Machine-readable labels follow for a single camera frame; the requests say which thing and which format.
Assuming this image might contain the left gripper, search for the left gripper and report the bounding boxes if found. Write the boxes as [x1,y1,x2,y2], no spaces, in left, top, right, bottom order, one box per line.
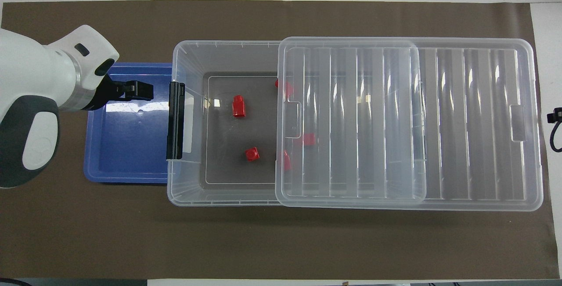
[88,74,129,111]

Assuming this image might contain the black box latch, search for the black box latch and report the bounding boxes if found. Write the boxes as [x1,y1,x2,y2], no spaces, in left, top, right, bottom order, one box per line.
[166,81,186,161]

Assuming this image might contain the clear plastic storage box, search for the clear plastic storage box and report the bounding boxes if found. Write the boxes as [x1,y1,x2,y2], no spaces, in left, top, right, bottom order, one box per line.
[166,40,428,208]

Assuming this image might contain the clear plastic box lid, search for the clear plastic box lid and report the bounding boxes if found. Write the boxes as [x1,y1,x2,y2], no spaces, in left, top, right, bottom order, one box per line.
[275,36,544,212]

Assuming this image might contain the blue plastic tray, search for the blue plastic tray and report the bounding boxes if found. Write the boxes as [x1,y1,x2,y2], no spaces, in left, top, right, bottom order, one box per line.
[83,62,174,185]

